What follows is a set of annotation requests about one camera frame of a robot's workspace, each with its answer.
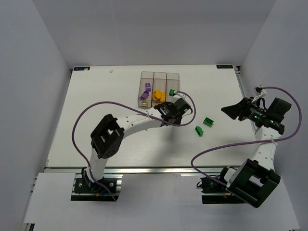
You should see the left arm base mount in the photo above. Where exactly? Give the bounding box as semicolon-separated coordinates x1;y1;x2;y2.
71;167;120;202

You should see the green curved lego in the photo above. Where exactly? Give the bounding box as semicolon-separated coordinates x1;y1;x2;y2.
195;126;204;137

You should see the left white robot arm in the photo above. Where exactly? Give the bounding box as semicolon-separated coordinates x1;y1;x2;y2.
82;97;191;187

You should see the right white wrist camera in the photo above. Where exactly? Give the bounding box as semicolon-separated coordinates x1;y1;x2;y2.
252;85;267;103

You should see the orange curved lego brick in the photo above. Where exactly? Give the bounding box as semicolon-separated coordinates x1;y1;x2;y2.
152;89;162;101

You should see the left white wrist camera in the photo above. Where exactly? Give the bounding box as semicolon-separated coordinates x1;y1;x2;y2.
172;91;186;101

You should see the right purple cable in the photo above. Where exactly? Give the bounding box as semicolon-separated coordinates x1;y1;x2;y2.
190;86;302;187

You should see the right blue corner label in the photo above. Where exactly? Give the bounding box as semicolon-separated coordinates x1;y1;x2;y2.
216;64;233;69

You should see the aluminium front rail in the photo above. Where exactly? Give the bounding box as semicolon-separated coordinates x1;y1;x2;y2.
43;166;272;176

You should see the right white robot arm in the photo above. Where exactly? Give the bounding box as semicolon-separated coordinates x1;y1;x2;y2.
219;97;291;208

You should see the purple long lego brick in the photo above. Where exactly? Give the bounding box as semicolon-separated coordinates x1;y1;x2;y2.
139;91;150;101

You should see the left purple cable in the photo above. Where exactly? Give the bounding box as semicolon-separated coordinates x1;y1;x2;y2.
73;90;196;201

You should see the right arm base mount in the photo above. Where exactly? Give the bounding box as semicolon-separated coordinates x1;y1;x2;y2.
196;167;245;205

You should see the purple cable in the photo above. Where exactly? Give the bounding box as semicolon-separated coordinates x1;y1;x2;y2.
190;86;302;187
73;90;196;201

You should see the blue corner label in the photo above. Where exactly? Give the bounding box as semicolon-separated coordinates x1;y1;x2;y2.
216;64;233;69
73;66;90;71

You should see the purple small lego brick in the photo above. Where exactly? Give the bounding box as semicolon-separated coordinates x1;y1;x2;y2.
145;82;152;92

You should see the left blue corner label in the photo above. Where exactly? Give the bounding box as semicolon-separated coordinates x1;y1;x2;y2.
73;66;90;71

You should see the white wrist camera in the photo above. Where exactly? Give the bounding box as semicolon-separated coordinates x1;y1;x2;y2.
172;91;186;101
252;85;267;103

